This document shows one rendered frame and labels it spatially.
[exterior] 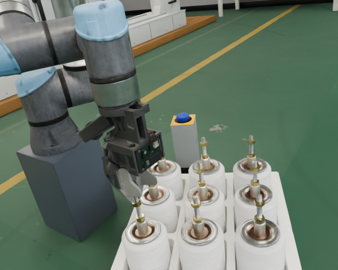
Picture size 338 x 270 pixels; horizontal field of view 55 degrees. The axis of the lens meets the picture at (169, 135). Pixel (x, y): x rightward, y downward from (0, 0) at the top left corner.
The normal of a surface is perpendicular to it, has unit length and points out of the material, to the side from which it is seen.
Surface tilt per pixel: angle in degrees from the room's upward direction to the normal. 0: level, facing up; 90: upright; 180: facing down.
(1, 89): 90
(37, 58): 112
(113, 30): 88
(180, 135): 90
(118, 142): 0
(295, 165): 0
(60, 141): 72
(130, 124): 90
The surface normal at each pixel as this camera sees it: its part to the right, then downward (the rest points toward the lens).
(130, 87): 0.70, 0.23
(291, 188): -0.14, -0.88
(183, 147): -0.15, 0.47
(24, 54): 0.38, 0.41
